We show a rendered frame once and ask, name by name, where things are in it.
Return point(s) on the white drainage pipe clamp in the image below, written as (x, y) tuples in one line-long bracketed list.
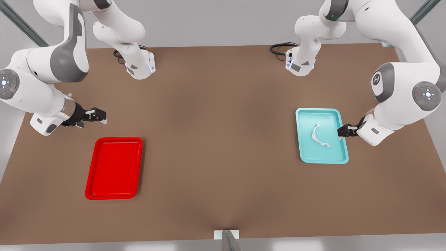
[(316, 136)]

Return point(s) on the turquoise rectangular tray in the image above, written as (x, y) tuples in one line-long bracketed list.
[(321, 135)]

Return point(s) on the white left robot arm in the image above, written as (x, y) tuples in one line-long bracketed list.
[(400, 83)]

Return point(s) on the red rectangular tray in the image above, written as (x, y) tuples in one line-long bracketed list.
[(114, 168)]

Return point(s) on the silver frame post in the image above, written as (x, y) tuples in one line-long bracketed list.
[(21, 22), (423, 10), (228, 240)]

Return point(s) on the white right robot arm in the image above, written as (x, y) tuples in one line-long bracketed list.
[(41, 62)]

